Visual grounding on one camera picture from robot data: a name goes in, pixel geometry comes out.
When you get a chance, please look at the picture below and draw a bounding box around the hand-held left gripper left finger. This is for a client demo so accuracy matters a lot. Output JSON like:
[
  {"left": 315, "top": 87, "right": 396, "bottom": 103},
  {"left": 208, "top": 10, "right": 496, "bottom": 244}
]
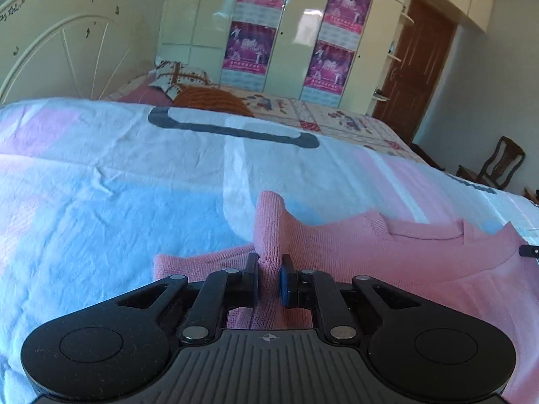
[{"left": 115, "top": 252, "right": 260, "bottom": 346}]

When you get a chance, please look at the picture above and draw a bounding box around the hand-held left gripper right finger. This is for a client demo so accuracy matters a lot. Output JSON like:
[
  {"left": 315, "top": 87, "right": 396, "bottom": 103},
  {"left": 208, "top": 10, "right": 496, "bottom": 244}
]
[{"left": 280, "top": 255, "right": 425, "bottom": 345}]

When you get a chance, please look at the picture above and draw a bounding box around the pink knit sweater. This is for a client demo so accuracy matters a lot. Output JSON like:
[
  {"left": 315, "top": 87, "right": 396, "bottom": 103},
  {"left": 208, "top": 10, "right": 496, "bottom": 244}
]
[{"left": 152, "top": 191, "right": 539, "bottom": 404}]

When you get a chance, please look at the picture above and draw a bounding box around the dark wooden chair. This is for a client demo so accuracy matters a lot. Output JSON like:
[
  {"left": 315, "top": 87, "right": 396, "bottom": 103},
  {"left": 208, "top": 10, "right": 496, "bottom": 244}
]
[{"left": 457, "top": 136, "right": 526, "bottom": 190}]

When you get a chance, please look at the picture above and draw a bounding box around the floral quilt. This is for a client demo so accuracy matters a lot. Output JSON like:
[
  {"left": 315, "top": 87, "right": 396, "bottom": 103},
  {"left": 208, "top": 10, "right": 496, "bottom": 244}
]
[{"left": 105, "top": 73, "right": 422, "bottom": 163}]

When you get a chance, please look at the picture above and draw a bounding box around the patterned bed with sheet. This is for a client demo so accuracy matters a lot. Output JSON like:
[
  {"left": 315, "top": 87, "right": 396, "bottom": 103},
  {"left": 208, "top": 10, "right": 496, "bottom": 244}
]
[{"left": 0, "top": 97, "right": 539, "bottom": 404}]

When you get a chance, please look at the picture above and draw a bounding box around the orange brown knit cloth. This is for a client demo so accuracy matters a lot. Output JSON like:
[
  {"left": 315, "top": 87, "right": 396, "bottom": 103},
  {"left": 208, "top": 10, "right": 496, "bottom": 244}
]
[{"left": 173, "top": 85, "right": 256, "bottom": 117}]

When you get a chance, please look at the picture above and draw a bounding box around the brown wooden door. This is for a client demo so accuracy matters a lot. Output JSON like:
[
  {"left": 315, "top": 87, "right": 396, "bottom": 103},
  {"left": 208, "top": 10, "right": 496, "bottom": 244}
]
[{"left": 371, "top": 0, "right": 458, "bottom": 146}]

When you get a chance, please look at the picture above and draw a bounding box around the patterned pillow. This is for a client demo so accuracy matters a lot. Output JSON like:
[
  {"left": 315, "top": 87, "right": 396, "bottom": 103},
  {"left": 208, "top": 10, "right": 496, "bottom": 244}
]
[{"left": 148, "top": 60, "right": 213, "bottom": 102}]

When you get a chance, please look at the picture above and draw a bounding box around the cream glossy wardrobe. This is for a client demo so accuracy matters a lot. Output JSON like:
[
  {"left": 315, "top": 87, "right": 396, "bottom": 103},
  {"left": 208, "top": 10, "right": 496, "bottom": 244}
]
[{"left": 158, "top": 0, "right": 502, "bottom": 116}]

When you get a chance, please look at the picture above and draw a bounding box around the cream round headboard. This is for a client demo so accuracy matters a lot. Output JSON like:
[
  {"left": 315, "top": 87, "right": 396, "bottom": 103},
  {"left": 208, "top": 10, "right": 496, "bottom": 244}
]
[{"left": 0, "top": 0, "right": 157, "bottom": 104}]

